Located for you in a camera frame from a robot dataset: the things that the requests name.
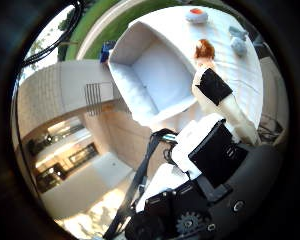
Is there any metal stair railing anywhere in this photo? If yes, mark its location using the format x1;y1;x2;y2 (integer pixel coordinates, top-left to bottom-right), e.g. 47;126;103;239
84;81;116;117

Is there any white bowl with orange object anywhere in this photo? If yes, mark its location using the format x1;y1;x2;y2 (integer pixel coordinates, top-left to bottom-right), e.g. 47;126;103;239
184;7;209;25

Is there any orange-haired plush doll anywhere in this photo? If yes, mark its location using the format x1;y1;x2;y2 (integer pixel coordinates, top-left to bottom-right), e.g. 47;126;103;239
193;38;217;69

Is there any grey plush toy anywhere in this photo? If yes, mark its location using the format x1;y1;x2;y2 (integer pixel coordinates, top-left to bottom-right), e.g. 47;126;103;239
228;25;250;58

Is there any white rectangular container box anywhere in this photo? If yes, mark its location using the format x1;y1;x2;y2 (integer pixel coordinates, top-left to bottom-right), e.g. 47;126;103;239
108;20;206;132

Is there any black strap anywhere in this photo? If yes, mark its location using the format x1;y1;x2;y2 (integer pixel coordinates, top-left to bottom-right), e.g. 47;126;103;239
103;128;178;240

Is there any black cable bundle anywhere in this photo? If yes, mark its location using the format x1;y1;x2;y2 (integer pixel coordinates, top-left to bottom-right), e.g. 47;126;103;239
21;0;84;68

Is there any person in blue shirt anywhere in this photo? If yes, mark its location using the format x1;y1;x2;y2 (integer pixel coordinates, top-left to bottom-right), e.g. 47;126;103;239
99;39;118;64

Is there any white striped tablecloth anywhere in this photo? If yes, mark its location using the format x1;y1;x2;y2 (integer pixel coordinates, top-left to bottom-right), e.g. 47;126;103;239
126;4;264;129

